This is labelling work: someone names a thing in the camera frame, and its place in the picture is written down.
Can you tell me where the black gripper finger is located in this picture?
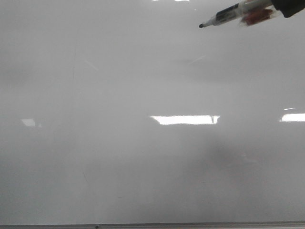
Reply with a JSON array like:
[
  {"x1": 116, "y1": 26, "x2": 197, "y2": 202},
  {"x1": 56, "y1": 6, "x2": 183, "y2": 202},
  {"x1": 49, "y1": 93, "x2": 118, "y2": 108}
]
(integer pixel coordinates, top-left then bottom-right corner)
[{"x1": 271, "y1": 0, "x2": 305, "y2": 18}]

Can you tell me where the white black whiteboard marker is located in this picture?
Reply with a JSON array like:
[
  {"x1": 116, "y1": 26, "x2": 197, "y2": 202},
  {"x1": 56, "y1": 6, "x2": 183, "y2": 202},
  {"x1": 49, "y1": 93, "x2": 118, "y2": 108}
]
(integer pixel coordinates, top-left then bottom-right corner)
[{"x1": 198, "y1": 0, "x2": 280, "y2": 29}]

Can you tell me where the white glossy whiteboard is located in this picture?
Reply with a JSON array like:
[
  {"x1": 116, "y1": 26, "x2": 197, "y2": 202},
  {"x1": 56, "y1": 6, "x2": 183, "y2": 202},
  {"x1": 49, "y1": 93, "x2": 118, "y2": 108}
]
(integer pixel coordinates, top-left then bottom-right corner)
[{"x1": 0, "y1": 0, "x2": 305, "y2": 225}]

